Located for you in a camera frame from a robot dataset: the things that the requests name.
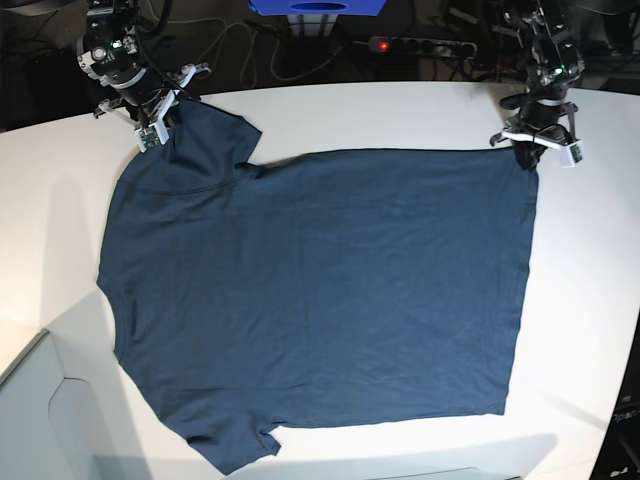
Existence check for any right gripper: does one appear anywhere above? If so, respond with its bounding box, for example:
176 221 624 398
94 63 210 130

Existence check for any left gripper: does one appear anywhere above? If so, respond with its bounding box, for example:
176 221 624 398
489 97 579 171

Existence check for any dark blue T-shirt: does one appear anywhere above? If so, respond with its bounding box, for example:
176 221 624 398
97 100 539 475

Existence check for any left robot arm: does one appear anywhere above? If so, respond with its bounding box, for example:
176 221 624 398
490 1 584 171

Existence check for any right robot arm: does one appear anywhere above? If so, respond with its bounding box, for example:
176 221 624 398
76 1 211 133

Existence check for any black power strip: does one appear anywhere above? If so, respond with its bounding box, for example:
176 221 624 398
367 36 477 60

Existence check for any blue box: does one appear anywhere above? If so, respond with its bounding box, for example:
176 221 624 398
248 0 386 16

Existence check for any grey bin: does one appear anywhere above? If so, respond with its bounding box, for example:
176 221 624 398
0 328 151 480

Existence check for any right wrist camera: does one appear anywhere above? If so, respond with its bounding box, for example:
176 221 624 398
134 122 169 153

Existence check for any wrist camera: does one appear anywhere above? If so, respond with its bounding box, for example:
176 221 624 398
134 122 169 153
559 140 584 168

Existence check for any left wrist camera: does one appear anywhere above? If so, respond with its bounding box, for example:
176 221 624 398
559 140 584 168

